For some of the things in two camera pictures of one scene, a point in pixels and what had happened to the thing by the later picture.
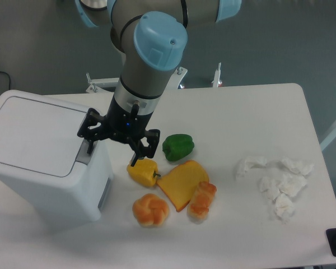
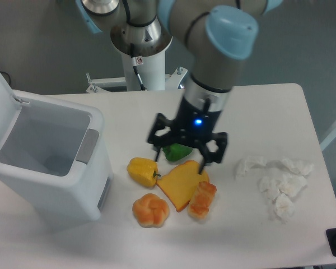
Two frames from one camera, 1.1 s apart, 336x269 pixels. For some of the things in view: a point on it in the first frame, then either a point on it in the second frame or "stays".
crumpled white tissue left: x=245 y=166 stays
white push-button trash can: x=35 y=149 stays
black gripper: x=121 y=123 to x=194 y=125
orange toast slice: x=180 y=184 stays
